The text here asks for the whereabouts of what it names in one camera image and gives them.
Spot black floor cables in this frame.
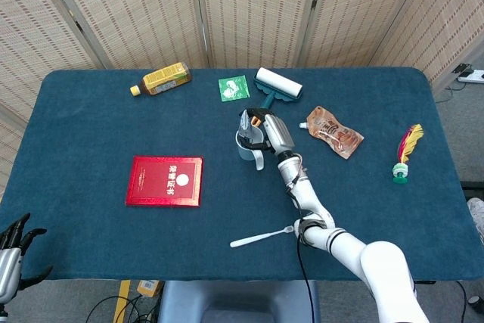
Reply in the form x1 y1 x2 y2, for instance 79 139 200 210
87 294 160 323

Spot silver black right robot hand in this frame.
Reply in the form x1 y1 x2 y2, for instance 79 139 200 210
241 106 296 156

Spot tea bottle with yellow label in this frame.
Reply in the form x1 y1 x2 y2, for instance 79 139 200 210
129 62 193 98

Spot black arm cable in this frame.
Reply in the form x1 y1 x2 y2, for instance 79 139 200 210
296 231 317 323

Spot white toothbrush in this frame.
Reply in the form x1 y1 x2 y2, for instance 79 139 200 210
229 225 294 249

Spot woven folding screen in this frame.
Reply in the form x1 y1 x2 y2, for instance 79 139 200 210
0 0 484 199

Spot red yellow feather shuttlecock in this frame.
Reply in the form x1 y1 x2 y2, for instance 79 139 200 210
391 123 425 185

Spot white mug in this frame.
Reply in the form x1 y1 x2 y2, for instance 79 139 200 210
234 128 266 172

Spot brown spout pouch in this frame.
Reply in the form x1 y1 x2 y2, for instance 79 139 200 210
298 105 365 160

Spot red certificate book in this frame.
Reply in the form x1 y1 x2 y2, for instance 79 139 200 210
125 155 204 209

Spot white power strip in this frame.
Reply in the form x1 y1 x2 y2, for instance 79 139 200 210
452 63 484 85

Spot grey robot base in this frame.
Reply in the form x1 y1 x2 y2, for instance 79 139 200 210
157 280 321 323

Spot blue table cloth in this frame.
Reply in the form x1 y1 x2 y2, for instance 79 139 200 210
0 67 478 282

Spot green sachet packet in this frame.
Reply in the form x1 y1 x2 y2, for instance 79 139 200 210
218 75 252 103

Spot teal lint roller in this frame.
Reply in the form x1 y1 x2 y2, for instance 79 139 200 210
247 67 304 127

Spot yellow box with barcode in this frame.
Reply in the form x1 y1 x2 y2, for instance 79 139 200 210
136 279 164 298

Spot blue white toothpaste tube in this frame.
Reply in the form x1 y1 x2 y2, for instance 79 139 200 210
237 109 262 142

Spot white shoe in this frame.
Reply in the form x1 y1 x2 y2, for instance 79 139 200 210
467 197 484 244

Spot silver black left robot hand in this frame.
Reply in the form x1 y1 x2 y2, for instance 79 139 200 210
0 212 54 305

